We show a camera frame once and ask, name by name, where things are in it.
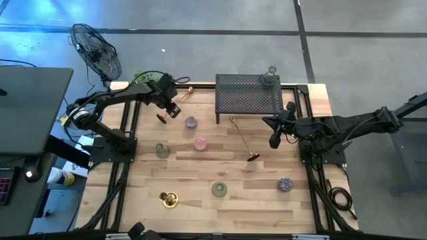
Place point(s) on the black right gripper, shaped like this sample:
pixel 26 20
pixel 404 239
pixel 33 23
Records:
pixel 290 126

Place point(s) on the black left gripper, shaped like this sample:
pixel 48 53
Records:
pixel 173 111

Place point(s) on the tall gold candlestick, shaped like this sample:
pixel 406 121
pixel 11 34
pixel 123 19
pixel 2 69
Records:
pixel 242 137
pixel 184 95

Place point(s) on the lilac mosaic candle holder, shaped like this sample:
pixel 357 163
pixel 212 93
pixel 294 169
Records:
pixel 191 122

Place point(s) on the clear ribbed glass candle holder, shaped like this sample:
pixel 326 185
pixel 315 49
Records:
pixel 268 80
pixel 162 151

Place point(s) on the pink mosaic candle holder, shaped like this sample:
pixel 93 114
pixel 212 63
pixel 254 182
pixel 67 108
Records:
pixel 201 144

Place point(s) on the blue mosaic candle holder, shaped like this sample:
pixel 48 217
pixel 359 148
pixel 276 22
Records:
pixel 286 184

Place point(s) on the green glass jar front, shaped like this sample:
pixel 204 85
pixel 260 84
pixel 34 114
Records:
pixel 219 189

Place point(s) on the short gold candle holder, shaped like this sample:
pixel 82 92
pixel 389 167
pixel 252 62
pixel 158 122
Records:
pixel 169 200

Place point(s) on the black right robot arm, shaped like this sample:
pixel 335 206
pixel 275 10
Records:
pixel 350 125

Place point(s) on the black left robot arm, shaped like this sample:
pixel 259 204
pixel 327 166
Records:
pixel 110 96

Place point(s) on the black perforated metal shelf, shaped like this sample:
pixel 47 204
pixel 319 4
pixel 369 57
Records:
pixel 243 96

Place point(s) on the green potted plant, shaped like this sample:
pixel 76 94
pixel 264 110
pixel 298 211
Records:
pixel 145 77

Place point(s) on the white paper sheet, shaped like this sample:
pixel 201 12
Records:
pixel 75 168
pixel 85 140

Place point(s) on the black floor fan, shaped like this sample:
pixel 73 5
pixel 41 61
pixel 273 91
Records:
pixel 96 53

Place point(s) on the black rounded object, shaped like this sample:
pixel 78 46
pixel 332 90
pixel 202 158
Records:
pixel 136 231

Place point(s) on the white yellow tub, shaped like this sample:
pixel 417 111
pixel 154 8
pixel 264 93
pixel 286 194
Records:
pixel 61 176

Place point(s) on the grey metal stand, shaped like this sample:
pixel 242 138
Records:
pixel 405 156

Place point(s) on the dark grey monitor panel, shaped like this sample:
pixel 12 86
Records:
pixel 33 110

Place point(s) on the black computer mouse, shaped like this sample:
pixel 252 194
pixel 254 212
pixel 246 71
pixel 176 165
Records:
pixel 31 170

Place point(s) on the black keyboard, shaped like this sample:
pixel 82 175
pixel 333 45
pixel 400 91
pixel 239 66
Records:
pixel 6 186

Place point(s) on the black desk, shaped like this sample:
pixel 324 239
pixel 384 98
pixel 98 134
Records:
pixel 20 213

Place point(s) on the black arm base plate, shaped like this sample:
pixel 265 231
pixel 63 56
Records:
pixel 100 155
pixel 333 156

